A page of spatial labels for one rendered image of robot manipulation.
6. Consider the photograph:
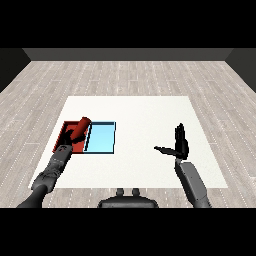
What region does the dark grey robot body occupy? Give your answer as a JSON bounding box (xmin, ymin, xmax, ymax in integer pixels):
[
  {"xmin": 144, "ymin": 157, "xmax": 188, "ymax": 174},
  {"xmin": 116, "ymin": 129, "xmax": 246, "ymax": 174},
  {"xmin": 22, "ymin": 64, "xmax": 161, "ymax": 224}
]
[{"xmin": 97, "ymin": 188, "xmax": 160, "ymax": 209}]

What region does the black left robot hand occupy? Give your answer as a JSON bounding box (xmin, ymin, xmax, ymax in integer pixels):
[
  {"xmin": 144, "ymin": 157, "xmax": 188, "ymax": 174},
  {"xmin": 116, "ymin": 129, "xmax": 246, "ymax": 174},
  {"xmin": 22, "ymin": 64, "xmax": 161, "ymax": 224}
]
[{"xmin": 61, "ymin": 128, "xmax": 85, "ymax": 147}]

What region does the red can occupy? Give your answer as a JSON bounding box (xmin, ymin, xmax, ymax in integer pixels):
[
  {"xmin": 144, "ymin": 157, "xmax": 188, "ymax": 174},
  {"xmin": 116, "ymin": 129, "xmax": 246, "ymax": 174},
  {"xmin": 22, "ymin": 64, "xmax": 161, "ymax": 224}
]
[{"xmin": 70, "ymin": 116, "xmax": 92, "ymax": 142}]

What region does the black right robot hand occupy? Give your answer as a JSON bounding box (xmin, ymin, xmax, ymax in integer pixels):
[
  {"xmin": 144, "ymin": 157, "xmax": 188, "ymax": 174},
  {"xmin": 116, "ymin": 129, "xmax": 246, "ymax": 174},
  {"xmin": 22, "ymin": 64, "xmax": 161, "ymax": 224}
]
[{"xmin": 153, "ymin": 122, "xmax": 190, "ymax": 160}]

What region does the red shallow open box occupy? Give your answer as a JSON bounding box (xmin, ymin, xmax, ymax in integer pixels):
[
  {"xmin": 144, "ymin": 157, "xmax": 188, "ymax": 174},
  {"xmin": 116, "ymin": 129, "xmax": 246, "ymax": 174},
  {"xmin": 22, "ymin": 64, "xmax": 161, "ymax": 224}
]
[{"xmin": 53, "ymin": 120, "xmax": 93, "ymax": 154}]

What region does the light blue shallow open box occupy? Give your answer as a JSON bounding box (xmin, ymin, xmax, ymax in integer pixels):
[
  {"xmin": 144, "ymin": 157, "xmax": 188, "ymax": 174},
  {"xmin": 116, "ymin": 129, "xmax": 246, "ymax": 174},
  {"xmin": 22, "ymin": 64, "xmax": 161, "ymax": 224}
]
[{"xmin": 82, "ymin": 121, "xmax": 117, "ymax": 155}]

